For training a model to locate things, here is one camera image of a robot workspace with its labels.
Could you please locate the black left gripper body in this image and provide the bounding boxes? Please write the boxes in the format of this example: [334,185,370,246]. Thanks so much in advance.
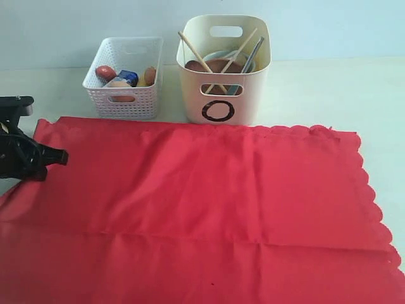
[1,130,47,181]

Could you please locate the brown egg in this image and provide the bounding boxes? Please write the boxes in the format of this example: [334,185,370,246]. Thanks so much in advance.
[104,80,132,88]

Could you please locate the red sausage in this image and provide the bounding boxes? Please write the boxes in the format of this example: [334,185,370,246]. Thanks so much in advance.
[95,65,117,82]

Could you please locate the red tablecloth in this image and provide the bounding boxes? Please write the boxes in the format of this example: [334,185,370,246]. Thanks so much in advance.
[1,117,404,303]

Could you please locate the blue milk carton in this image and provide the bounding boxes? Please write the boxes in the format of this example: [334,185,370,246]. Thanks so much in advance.
[118,70,139,87]

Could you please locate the orange fried nugget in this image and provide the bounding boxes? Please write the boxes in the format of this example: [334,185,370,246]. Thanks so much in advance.
[144,66,156,86]

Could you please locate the brown wooden plate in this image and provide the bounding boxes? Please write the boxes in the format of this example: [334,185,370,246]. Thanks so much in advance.
[185,58,243,95]

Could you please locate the white ceramic bowl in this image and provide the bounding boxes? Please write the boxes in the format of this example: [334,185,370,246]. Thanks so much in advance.
[202,50,256,73]

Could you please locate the steel knife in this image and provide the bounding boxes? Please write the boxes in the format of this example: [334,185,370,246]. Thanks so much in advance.
[227,36,265,96]

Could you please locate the white perforated plastic basket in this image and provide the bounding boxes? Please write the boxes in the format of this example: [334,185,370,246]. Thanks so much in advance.
[82,37,163,120]

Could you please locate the cream plastic bin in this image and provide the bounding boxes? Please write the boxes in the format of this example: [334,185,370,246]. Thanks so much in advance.
[177,15,271,125]

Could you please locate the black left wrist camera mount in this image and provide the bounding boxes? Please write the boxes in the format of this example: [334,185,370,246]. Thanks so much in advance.
[0,96,34,127]

